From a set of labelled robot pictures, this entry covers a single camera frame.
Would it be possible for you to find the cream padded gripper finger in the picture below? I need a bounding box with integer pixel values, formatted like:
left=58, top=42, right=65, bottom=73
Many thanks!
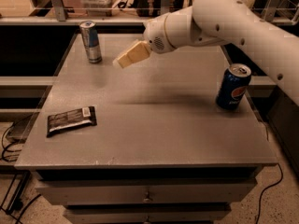
left=113, top=40, right=151, bottom=68

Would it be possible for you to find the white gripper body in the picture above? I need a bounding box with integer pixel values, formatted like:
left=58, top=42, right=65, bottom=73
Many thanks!
left=143, top=13, right=175, bottom=54

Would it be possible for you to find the silver blue redbull can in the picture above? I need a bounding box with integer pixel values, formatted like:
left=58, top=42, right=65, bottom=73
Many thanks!
left=79, top=21, right=102, bottom=63

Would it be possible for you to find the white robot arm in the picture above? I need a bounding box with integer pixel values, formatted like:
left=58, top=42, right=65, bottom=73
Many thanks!
left=113, top=0, right=299, bottom=105

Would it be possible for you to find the blue pepsi can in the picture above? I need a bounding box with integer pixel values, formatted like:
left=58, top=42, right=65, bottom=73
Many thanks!
left=216, top=63, right=251, bottom=110

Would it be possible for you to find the dark backpack on shelf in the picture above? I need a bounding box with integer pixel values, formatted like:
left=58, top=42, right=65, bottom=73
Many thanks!
left=133, top=0, right=188, bottom=18

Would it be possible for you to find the grey drawer cabinet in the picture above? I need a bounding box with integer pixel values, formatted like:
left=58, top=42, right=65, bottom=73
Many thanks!
left=17, top=34, right=277, bottom=224

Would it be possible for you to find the black snack bar wrapper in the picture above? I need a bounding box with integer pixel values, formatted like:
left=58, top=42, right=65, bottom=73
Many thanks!
left=47, top=106, right=97, bottom=137

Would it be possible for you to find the round metal drawer knob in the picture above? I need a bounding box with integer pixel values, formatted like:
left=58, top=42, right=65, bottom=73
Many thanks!
left=143, top=194, right=152, bottom=203

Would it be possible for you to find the grey metal shelf rail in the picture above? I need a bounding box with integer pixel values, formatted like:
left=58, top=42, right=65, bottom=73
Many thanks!
left=0, top=0, right=299, bottom=27

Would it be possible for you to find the black floor cable right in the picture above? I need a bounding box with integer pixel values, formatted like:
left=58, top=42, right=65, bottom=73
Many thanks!
left=254, top=162, right=284, bottom=224

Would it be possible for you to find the black cables left floor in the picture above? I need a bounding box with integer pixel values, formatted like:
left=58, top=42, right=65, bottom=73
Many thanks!
left=0, top=115, right=41, bottom=224

